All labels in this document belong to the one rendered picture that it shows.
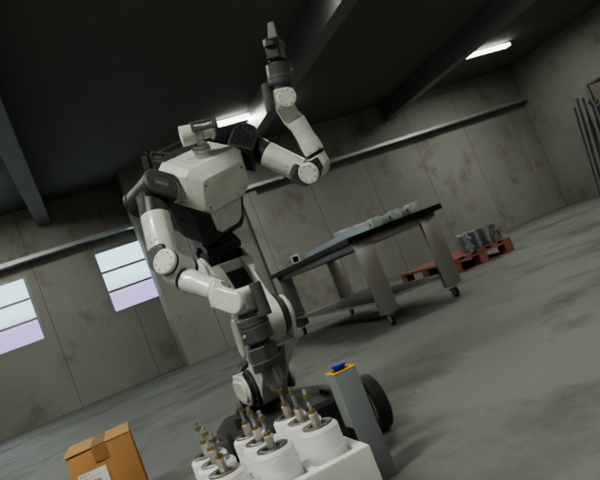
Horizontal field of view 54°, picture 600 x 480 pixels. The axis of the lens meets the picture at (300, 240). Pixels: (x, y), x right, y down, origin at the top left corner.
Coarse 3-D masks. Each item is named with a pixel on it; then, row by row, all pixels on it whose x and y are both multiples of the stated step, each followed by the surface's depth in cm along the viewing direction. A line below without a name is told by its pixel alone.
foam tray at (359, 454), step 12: (348, 444) 141; (360, 444) 137; (348, 456) 133; (360, 456) 134; (372, 456) 135; (312, 468) 134; (324, 468) 131; (336, 468) 132; (348, 468) 132; (360, 468) 133; (372, 468) 134
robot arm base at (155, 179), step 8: (144, 176) 181; (152, 176) 183; (160, 176) 185; (168, 176) 187; (144, 184) 181; (152, 184) 181; (160, 184) 183; (168, 184) 185; (128, 192) 191; (152, 192) 181; (160, 192) 182; (168, 192) 184; (176, 192) 186; (168, 200) 185; (128, 208) 188; (136, 216) 190
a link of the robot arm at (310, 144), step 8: (296, 128) 202; (304, 128) 202; (296, 136) 203; (304, 136) 202; (312, 136) 203; (304, 144) 203; (312, 144) 202; (320, 144) 204; (304, 152) 205; (312, 152) 203; (320, 152) 203; (312, 160) 201; (320, 160) 203; (328, 160) 207; (320, 168) 202; (328, 168) 209; (320, 176) 204
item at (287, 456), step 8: (288, 440) 137; (288, 448) 133; (256, 456) 134; (264, 456) 132; (272, 456) 131; (280, 456) 131; (288, 456) 132; (296, 456) 135; (256, 464) 134; (264, 464) 132; (272, 464) 131; (280, 464) 131; (288, 464) 132; (296, 464) 133; (264, 472) 132; (272, 472) 131; (280, 472) 131; (288, 472) 131; (296, 472) 132; (304, 472) 135
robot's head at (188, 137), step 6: (180, 126) 192; (186, 126) 191; (198, 126) 191; (180, 132) 191; (186, 132) 190; (192, 132) 190; (198, 132) 191; (204, 132) 192; (210, 132) 193; (180, 138) 195; (186, 138) 190; (192, 138) 191; (198, 138) 192; (204, 138) 194; (186, 144) 192; (192, 144) 193; (198, 144) 194; (204, 144) 194; (192, 150) 195; (198, 150) 194; (204, 150) 194
